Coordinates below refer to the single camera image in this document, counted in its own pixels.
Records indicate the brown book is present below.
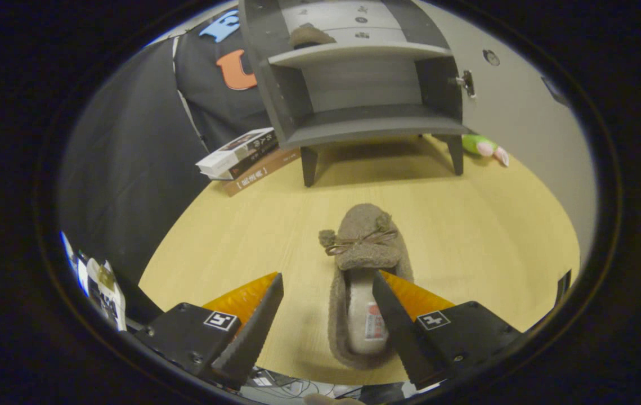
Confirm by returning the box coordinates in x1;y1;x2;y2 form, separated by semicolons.
222;147;301;197

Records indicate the white book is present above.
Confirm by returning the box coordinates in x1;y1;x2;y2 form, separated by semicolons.
195;128;277;178

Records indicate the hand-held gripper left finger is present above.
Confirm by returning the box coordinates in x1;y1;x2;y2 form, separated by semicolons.
135;272;285;390

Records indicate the black backdrop cloth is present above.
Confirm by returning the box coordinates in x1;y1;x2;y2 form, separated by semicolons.
59;8;276;282

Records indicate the dark book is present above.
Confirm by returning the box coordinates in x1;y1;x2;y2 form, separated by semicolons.
208;143;280;181

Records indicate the grey shoe cabinet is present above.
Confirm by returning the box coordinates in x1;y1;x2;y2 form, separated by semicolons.
239;0;473;188

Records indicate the green and pink plush toy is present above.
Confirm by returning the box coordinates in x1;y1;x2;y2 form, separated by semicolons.
462;134;509;167

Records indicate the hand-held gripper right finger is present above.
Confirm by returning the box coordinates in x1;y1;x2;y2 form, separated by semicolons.
372;270;523;390

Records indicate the brown fuzzy slipper shoe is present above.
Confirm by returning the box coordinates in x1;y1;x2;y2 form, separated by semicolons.
289;22;337;50
319;204;414;370

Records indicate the beige shoe cabinet door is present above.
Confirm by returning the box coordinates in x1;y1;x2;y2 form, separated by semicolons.
413;0;599;271

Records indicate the white printed packet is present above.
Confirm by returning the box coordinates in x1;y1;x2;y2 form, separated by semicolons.
61;231;128;331

